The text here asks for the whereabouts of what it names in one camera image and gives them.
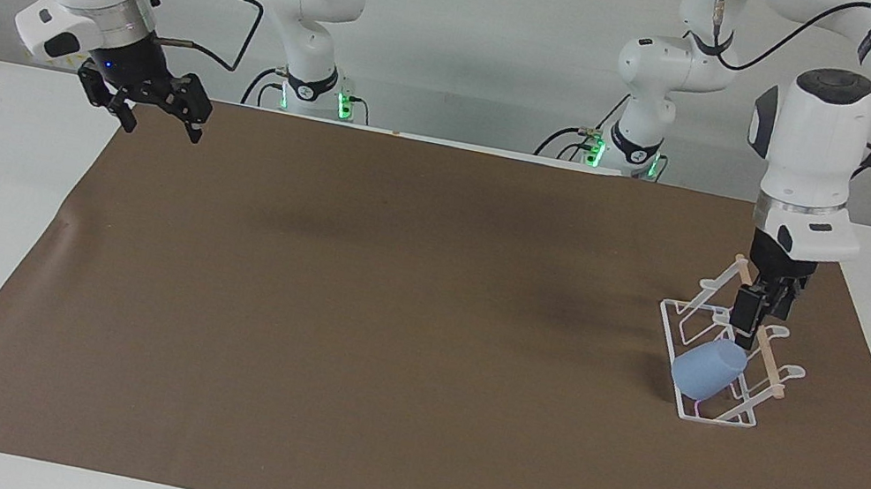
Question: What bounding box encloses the blue cup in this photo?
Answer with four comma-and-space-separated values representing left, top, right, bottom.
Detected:
665, 331, 751, 411

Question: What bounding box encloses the white wire cup holder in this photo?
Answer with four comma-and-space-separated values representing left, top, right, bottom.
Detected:
641, 242, 827, 442

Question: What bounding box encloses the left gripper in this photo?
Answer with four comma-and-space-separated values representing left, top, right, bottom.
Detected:
724, 227, 823, 361

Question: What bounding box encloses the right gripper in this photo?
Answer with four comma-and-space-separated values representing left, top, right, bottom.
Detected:
68, 25, 225, 148

